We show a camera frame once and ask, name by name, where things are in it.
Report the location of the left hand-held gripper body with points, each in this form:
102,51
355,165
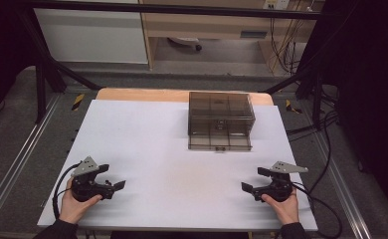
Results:
86,189

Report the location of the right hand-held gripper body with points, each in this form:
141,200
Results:
278,189

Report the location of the person's right hand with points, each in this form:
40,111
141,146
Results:
286,210

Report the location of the person's left hand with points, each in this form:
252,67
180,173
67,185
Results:
72,209

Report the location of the smoky plastic drawer cabinet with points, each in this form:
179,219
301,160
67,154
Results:
220,109

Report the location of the black metal stand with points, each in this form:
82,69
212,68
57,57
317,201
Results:
316,96
42,83

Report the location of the black curtain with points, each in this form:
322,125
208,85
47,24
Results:
371,99
1,49

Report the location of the white cabinet panel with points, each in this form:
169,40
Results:
89,36

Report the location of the office chair base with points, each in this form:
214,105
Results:
185,41

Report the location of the wooden desk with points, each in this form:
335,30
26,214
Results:
208,26

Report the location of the white power strip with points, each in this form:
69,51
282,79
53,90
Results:
276,4

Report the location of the aluminium floor rail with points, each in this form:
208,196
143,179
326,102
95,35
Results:
344,189
19,156

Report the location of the black frame beam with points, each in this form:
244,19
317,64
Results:
182,9

